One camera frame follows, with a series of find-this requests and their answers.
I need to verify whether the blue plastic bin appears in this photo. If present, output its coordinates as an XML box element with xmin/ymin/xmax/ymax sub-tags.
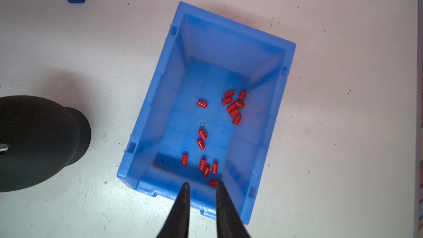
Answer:
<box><xmin>117</xmin><ymin>2</ymin><xmax>296</xmax><ymax>224</ymax></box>

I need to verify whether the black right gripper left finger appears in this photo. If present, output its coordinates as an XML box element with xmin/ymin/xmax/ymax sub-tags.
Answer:
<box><xmin>157</xmin><ymin>182</ymin><xmax>191</xmax><ymax>238</ymax></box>

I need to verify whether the red screw protection sleeve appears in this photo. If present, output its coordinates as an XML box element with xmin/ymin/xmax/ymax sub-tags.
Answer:
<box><xmin>209</xmin><ymin>180</ymin><xmax>219</xmax><ymax>187</ymax></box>

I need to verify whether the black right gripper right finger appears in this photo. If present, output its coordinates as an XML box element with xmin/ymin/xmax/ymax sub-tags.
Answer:
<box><xmin>216</xmin><ymin>181</ymin><xmax>250</xmax><ymax>238</ymax></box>

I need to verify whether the black dome with screws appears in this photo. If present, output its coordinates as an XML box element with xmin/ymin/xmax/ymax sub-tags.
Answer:
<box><xmin>1</xmin><ymin>95</ymin><xmax>91</xmax><ymax>192</ymax></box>

